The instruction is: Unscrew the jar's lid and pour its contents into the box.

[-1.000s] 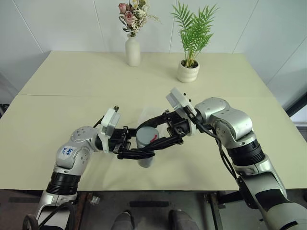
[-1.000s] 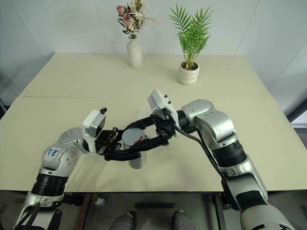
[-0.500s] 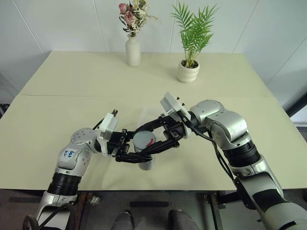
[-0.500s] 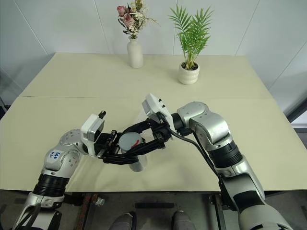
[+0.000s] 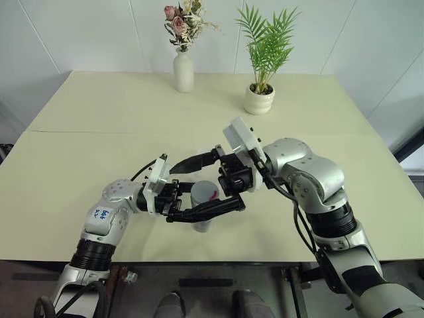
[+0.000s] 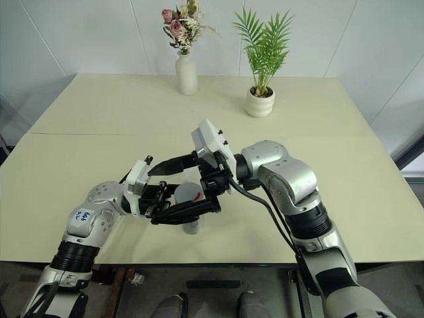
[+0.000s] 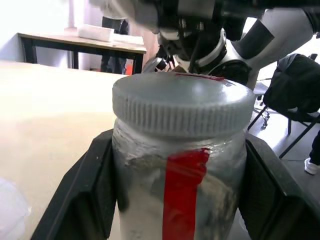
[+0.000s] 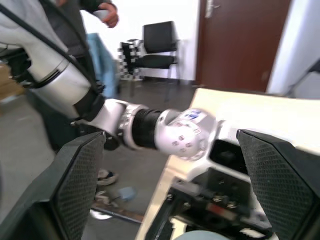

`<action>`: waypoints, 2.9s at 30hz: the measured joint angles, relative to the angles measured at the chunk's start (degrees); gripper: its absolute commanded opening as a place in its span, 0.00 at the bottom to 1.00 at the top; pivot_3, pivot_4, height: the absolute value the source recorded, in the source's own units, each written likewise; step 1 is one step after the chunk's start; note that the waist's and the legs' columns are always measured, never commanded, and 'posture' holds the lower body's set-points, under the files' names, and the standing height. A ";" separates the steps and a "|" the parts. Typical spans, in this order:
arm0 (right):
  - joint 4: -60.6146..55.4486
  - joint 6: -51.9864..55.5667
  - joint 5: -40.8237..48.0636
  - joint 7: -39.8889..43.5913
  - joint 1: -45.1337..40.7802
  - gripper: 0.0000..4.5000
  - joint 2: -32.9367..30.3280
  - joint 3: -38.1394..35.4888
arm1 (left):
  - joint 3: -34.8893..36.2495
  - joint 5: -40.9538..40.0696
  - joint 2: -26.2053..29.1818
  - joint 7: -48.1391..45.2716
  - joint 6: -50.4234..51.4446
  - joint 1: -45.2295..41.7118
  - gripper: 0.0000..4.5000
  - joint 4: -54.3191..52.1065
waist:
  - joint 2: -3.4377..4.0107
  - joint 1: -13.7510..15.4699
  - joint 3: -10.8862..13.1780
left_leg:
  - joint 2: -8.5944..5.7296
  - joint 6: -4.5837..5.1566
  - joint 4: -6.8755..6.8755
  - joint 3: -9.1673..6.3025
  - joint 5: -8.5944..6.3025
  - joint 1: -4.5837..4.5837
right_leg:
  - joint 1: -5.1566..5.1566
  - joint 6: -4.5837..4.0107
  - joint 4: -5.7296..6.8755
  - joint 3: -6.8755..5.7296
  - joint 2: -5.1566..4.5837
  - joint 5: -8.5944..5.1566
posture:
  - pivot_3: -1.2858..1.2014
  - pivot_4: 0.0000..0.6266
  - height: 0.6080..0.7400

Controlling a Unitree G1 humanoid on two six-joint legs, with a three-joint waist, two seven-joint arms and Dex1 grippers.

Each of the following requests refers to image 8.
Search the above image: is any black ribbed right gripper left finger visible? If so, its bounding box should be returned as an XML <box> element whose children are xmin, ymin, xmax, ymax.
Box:
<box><xmin>0</xmin><ymin>131</ymin><xmax>106</xmax><ymax>240</ymax></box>

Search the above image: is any black office chair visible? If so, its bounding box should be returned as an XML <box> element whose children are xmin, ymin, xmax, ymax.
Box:
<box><xmin>126</xmin><ymin>20</ymin><xmax>181</xmax><ymax>81</ymax></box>

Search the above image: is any grey-blue jar lid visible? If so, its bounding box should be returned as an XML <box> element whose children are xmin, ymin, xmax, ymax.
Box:
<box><xmin>172</xmin><ymin>229</ymin><xmax>227</xmax><ymax>240</ymax></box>

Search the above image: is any bystander in dark jacket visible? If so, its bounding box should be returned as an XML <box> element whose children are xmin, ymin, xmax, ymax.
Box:
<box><xmin>37</xmin><ymin>0</ymin><xmax>120</xmax><ymax>151</ymax></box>

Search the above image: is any black-white checkerboard panel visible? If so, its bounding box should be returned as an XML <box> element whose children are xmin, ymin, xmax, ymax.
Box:
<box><xmin>116</xmin><ymin>39</ymin><xmax>147</xmax><ymax>81</ymax></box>

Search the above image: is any small blue floor item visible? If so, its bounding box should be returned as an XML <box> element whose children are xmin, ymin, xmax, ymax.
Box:
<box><xmin>116</xmin><ymin>186</ymin><xmax>138</xmax><ymax>201</ymax></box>

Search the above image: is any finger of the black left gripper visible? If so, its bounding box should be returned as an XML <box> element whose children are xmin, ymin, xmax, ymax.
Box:
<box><xmin>237</xmin><ymin>224</ymin><xmax>276</xmax><ymax>240</ymax></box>
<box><xmin>155</xmin><ymin>194</ymin><xmax>186</xmax><ymax>240</ymax></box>

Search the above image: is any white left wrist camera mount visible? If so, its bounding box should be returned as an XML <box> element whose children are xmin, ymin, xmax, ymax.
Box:
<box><xmin>154</xmin><ymin>107</ymin><xmax>273</xmax><ymax>232</ymax></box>

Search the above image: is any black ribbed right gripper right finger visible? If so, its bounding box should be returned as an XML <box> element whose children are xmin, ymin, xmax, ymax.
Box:
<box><xmin>235</xmin><ymin>129</ymin><xmax>320</xmax><ymax>240</ymax></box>

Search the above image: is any brown cardboard box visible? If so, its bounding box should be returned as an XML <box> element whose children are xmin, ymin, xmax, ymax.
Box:
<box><xmin>0</xmin><ymin>62</ymin><xmax>27</xmax><ymax>104</ymax></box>

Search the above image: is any bystander's bare hand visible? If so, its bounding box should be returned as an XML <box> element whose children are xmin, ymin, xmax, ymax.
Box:
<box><xmin>96</xmin><ymin>1</ymin><xmax>120</xmax><ymax>29</ymax></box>

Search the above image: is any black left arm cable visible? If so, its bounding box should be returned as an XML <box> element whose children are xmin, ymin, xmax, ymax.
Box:
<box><xmin>0</xmin><ymin>0</ymin><xmax>106</xmax><ymax>99</ymax></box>

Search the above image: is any brown wooden door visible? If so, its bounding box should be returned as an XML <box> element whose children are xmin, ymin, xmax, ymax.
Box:
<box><xmin>195</xmin><ymin>0</ymin><xmax>293</xmax><ymax>93</ymax></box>

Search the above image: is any white sneaker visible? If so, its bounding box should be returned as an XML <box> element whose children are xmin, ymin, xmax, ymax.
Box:
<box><xmin>96</xmin><ymin>169</ymin><xmax>120</xmax><ymax>186</ymax></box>
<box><xmin>93</xmin><ymin>190</ymin><xmax>121</xmax><ymax>208</ymax></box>

